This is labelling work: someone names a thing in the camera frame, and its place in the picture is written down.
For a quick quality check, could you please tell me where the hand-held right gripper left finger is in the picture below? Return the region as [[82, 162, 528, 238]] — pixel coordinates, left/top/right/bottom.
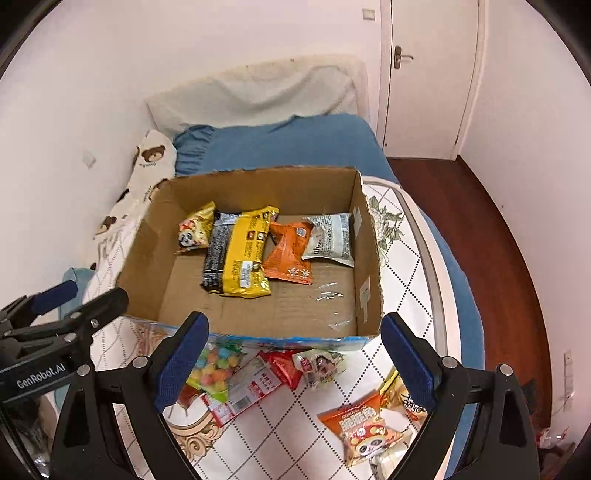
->
[[52, 312, 209, 480]]

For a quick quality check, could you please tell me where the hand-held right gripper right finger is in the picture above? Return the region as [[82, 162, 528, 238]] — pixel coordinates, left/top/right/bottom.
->
[[379, 313, 541, 480]]

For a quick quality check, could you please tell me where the long red and white packet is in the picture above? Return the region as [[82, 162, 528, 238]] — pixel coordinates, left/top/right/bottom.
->
[[201, 353, 284, 428]]

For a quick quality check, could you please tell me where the yellow and beige snack packet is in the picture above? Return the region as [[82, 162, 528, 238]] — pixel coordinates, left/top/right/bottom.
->
[[376, 367, 428, 423]]

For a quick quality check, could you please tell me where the plain orange snack packet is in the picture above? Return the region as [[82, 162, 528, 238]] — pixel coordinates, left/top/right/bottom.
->
[[262, 220, 315, 284]]

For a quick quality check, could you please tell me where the black and yellow snack packet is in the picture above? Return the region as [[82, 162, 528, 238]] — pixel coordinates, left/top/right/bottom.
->
[[201, 205, 280, 296]]

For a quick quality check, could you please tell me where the white and grey snack packet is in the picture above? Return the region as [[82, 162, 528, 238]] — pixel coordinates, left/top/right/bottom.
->
[[301, 213, 355, 268]]

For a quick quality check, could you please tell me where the clear plastic wrapper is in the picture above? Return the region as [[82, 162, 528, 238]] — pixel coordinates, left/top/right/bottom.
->
[[538, 427, 573, 452]]

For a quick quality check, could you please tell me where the orange panda snack packet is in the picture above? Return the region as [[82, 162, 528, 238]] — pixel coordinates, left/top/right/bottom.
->
[[318, 390, 416, 467]]

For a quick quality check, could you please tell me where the white door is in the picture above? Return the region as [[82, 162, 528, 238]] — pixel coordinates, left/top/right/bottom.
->
[[384, 0, 482, 161]]

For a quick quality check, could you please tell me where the bear print pillow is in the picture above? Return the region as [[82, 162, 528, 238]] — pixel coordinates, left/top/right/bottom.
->
[[92, 129, 178, 273]]

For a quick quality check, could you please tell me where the red snack packet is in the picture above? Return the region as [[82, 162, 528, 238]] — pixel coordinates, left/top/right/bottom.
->
[[259, 350, 305, 391]]

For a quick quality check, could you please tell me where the white padded headboard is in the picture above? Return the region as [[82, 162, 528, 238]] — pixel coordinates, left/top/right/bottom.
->
[[147, 54, 370, 139]]

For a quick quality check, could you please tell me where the colourful candy bag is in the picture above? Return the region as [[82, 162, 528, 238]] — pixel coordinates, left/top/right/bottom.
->
[[185, 344, 250, 402]]

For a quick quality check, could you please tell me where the floral quilted mat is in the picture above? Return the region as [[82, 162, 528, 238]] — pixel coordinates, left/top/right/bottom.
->
[[88, 175, 448, 480]]

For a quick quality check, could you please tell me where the cardboard box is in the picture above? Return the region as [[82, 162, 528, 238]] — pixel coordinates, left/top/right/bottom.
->
[[115, 167, 385, 350]]

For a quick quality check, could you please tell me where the small white picture snack packet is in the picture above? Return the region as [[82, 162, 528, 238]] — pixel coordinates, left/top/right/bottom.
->
[[293, 348, 345, 391]]

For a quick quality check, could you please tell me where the blue bedsheet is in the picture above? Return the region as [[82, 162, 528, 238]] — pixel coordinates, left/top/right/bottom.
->
[[173, 113, 485, 480]]

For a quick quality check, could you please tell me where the small yellow panda snack packet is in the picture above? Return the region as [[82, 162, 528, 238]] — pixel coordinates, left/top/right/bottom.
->
[[175, 201, 217, 254]]

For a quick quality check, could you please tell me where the light blue cloth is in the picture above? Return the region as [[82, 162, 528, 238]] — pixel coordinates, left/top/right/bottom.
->
[[64, 267, 99, 303]]

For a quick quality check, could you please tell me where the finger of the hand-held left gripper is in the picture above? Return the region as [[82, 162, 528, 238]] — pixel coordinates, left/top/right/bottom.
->
[[0, 280, 78, 336], [0, 289, 129, 366]]

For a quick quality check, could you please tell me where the clear packet of white bars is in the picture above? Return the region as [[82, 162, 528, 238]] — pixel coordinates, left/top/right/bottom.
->
[[369, 443, 416, 480]]

